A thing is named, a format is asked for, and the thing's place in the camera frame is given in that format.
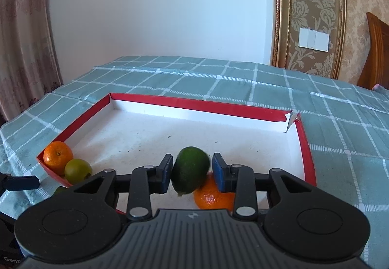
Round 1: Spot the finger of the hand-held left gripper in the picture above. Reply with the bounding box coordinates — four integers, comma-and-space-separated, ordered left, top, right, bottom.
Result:
0, 173, 41, 192

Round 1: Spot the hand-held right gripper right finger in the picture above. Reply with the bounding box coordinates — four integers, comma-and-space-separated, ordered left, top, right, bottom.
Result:
212, 153, 317, 222

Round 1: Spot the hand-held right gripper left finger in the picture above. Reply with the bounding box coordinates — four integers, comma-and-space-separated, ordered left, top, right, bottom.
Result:
71, 154, 174, 221

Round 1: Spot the dark green oval fruit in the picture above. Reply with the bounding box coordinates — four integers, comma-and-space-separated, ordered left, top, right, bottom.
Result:
171, 147, 211, 197

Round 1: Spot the orange mandarin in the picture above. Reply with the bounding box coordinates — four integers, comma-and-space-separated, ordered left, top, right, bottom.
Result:
43, 141, 74, 173
193, 172, 237, 210

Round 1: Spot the red cardboard box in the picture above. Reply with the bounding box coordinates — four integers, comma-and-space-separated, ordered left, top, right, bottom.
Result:
36, 93, 317, 215

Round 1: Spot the round yellow-green fruit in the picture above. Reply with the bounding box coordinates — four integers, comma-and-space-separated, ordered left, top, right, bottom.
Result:
64, 159, 92, 184

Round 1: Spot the white wall switch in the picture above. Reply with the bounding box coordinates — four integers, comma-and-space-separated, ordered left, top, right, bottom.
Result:
298, 27, 329, 52

